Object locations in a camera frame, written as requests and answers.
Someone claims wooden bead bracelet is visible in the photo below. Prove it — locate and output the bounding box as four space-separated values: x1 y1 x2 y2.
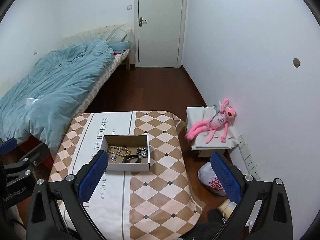
107 145 132 157

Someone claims yellow white package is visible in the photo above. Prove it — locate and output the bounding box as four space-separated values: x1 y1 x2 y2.
217 199 237 219

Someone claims white cardboard box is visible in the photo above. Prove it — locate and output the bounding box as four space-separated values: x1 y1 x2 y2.
100 134 150 172

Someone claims blue duvet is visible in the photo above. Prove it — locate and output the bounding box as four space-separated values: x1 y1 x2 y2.
0 39 132 149

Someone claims white wall power strip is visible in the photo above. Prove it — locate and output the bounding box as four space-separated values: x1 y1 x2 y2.
238 135 261 180

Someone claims white cloth covered box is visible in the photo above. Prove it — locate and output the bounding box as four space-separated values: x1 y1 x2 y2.
186 104 241 158

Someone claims white plastic bag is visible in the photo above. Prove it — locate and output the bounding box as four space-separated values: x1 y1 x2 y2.
197 162 226 197

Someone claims checkered printed tablecloth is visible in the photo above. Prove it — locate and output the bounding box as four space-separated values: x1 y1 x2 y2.
49 111 204 239

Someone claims white door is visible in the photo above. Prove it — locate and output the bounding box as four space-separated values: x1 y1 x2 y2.
134 0 187 68

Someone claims pink panther plush toy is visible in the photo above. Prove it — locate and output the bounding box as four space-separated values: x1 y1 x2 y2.
184 98 237 144

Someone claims black smart watch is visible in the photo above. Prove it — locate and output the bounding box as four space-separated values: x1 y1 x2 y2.
122 154 142 163

